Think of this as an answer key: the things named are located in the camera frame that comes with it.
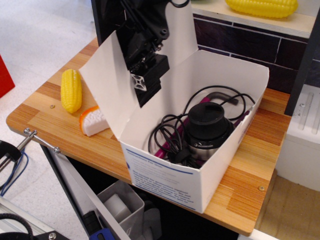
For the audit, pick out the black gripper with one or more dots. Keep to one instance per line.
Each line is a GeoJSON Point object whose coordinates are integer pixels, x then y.
{"type": "Point", "coordinates": [140, 36]}

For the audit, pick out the white cardboard box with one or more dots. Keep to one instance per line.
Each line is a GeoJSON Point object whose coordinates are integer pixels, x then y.
{"type": "Point", "coordinates": [191, 71]}

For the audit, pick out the white orange toy cheese wedge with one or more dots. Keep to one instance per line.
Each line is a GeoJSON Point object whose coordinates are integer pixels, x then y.
{"type": "Point", "coordinates": [92, 121]}

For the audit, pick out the yellow toy corn cob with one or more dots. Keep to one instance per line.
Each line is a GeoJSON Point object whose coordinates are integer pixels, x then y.
{"type": "Point", "coordinates": [71, 90]}

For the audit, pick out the black silver 3d mouse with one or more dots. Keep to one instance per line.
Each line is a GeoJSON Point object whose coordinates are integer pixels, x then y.
{"type": "Point", "coordinates": [207, 129]}

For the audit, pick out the white roll in bin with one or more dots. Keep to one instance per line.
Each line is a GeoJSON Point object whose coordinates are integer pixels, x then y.
{"type": "Point", "coordinates": [117, 208]}

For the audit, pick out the red box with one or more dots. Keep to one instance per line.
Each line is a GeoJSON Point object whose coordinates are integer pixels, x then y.
{"type": "Point", "coordinates": [6, 81]}

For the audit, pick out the yellow toy corn on shelf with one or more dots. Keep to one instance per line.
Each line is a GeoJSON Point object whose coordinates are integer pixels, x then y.
{"type": "Point", "coordinates": [264, 8]}

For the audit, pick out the grey plastic bin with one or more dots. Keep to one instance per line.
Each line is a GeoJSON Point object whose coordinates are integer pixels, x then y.
{"type": "Point", "coordinates": [133, 225]}

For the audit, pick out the metal table clamp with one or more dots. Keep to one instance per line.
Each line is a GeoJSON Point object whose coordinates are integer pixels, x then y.
{"type": "Point", "coordinates": [10, 153]}

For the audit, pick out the wooden shelf board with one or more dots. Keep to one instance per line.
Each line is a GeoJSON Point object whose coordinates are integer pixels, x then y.
{"type": "Point", "coordinates": [299, 24]}

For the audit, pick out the blue black tool handle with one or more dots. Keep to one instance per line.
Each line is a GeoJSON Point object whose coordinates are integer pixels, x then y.
{"type": "Point", "coordinates": [94, 227]}

